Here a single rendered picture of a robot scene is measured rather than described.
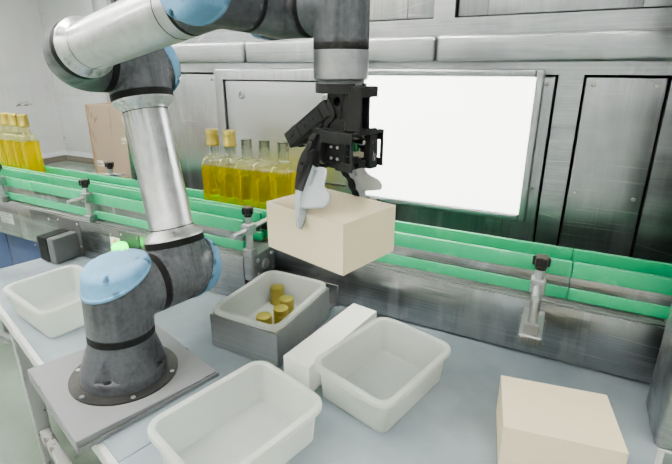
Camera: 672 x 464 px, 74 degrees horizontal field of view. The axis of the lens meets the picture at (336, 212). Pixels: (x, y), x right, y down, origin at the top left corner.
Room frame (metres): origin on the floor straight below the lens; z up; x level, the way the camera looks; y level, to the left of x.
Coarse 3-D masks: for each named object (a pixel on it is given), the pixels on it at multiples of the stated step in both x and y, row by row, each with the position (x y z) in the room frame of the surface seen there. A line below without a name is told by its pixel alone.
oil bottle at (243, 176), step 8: (240, 160) 1.17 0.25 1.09; (248, 160) 1.17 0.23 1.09; (256, 160) 1.19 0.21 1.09; (240, 168) 1.16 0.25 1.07; (248, 168) 1.15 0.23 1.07; (240, 176) 1.17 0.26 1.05; (248, 176) 1.15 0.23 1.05; (240, 184) 1.17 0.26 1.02; (248, 184) 1.15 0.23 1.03; (240, 192) 1.17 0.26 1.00; (248, 192) 1.16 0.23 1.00; (240, 200) 1.17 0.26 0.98; (248, 200) 1.16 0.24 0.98
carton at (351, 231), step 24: (336, 192) 0.72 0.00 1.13; (288, 216) 0.63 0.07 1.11; (312, 216) 0.60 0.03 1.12; (336, 216) 0.59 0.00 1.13; (360, 216) 0.59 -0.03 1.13; (384, 216) 0.63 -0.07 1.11; (288, 240) 0.63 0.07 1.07; (312, 240) 0.60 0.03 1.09; (336, 240) 0.57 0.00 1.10; (360, 240) 0.58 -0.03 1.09; (384, 240) 0.63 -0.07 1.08; (336, 264) 0.57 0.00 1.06; (360, 264) 0.59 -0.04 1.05
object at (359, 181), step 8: (360, 168) 0.67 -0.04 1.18; (344, 176) 0.68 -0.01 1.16; (352, 176) 0.68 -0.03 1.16; (360, 176) 0.68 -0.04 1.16; (368, 176) 0.67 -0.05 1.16; (352, 184) 0.69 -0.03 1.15; (360, 184) 0.69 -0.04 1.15; (368, 184) 0.68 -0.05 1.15; (376, 184) 0.67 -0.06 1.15; (352, 192) 0.70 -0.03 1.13; (360, 192) 0.69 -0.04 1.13
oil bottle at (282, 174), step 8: (272, 168) 1.12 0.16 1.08; (280, 168) 1.11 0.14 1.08; (288, 168) 1.11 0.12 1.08; (296, 168) 1.14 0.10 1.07; (272, 176) 1.12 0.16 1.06; (280, 176) 1.11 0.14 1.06; (288, 176) 1.11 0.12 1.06; (272, 184) 1.12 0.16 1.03; (280, 184) 1.11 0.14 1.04; (288, 184) 1.11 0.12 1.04; (272, 192) 1.12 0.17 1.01; (280, 192) 1.11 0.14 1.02; (288, 192) 1.11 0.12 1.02
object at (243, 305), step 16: (272, 272) 1.01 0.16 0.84; (240, 288) 0.92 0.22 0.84; (256, 288) 0.96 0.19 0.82; (288, 288) 0.99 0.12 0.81; (304, 288) 0.97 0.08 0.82; (320, 288) 0.92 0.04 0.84; (224, 304) 0.86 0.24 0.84; (240, 304) 0.90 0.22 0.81; (256, 304) 0.95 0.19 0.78; (304, 304) 0.85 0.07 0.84; (240, 320) 0.79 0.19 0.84; (272, 320) 0.90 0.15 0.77; (288, 320) 0.79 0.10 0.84
